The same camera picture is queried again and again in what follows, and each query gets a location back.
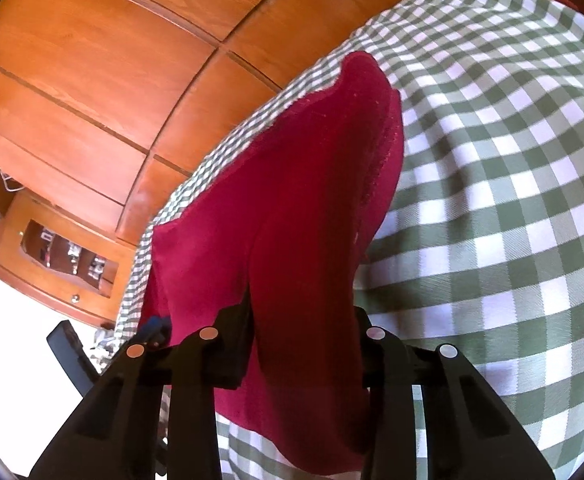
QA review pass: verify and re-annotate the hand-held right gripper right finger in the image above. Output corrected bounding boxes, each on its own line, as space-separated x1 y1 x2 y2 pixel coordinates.
354 305 558 480

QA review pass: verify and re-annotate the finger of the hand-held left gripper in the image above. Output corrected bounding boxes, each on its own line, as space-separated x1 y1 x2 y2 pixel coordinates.
139 314 173 348

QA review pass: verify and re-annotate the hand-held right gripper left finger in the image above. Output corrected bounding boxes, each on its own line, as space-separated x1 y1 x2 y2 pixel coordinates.
29 292 257 480

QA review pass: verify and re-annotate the dark red garment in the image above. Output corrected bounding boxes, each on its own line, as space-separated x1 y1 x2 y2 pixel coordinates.
139 51 405 463

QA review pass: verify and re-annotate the wooden nightstand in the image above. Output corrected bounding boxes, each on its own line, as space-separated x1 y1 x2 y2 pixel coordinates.
0 192 137 326

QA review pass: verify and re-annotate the green white checked bed sheet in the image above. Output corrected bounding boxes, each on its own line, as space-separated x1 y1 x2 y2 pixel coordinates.
114 0 584 480

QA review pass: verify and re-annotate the wooden wardrobe with panels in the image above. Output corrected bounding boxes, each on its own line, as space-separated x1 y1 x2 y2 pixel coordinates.
0 0 453 246

